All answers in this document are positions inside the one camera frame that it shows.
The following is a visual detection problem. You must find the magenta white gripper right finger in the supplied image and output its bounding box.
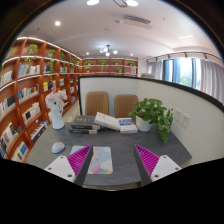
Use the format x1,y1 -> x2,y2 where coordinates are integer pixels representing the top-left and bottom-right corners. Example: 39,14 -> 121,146
134,144 -> 181,186

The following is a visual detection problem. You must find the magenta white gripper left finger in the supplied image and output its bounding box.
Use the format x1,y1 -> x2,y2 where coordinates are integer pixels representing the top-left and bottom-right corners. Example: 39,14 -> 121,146
45,145 -> 93,186

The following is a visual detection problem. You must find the light blue computer mouse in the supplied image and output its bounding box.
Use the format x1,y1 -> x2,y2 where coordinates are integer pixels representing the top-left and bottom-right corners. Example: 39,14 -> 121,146
51,142 -> 65,154

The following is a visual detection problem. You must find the colourful pastel mouse pad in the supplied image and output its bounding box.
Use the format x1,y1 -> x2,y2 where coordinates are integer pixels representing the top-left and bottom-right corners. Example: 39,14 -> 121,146
70,145 -> 113,175

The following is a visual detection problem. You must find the dark book bottom of stack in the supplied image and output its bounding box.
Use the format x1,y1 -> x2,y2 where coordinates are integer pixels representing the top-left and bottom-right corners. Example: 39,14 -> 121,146
69,129 -> 98,134

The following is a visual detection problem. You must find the dark book of stack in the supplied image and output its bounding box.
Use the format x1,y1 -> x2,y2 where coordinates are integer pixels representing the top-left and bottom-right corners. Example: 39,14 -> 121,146
71,115 -> 100,130
69,129 -> 98,134

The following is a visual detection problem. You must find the dark book top of stack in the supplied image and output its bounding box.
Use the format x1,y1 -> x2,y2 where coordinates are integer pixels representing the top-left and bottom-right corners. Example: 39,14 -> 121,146
71,115 -> 100,130

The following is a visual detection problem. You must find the white book under blue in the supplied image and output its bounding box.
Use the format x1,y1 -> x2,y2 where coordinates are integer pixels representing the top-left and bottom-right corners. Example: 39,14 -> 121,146
120,124 -> 138,134

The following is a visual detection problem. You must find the white leaning book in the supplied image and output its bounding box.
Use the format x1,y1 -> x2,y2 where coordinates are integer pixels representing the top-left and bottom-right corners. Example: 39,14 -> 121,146
94,112 -> 120,131

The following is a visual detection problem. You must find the green potted plant white pot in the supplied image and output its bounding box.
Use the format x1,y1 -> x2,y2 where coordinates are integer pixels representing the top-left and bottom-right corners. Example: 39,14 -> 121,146
128,98 -> 173,144

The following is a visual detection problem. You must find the right brown chair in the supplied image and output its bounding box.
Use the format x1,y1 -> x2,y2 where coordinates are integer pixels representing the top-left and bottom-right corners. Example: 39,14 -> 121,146
114,94 -> 138,120

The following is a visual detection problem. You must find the brown chair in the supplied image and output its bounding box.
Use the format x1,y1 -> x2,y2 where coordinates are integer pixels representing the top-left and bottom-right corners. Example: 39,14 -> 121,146
85,91 -> 109,115
114,94 -> 138,120

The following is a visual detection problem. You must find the left brown chair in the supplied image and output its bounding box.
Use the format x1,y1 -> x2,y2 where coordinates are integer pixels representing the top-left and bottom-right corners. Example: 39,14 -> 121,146
85,91 -> 109,115

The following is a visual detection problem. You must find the large wooden bookshelf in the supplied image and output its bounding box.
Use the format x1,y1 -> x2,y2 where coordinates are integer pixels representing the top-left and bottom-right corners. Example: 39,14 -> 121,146
0,37 -> 82,161

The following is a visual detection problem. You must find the white window curtain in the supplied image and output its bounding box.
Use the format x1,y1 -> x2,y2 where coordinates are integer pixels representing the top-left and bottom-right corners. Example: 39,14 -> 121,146
200,60 -> 224,104

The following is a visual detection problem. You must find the ceiling chandelier lamp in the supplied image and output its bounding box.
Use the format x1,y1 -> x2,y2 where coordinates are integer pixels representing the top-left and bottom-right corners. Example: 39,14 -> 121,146
100,45 -> 118,57

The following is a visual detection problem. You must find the ceiling air vent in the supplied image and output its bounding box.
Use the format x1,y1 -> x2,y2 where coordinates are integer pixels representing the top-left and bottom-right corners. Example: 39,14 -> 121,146
113,13 -> 152,29

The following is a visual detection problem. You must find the wall power socket right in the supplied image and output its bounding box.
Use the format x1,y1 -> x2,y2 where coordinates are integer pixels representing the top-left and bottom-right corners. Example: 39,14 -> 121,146
180,113 -> 190,128

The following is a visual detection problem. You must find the wall power socket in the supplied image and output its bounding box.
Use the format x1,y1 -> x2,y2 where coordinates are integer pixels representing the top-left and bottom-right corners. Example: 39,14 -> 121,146
173,108 -> 182,121
180,113 -> 190,128

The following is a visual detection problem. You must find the wall power socket left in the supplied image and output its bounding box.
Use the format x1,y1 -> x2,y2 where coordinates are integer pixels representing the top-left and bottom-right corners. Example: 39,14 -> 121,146
173,108 -> 182,121

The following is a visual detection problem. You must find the back wall wooden shelf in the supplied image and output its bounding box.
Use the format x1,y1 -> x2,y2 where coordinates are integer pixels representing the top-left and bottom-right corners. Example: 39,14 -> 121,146
80,57 -> 138,77

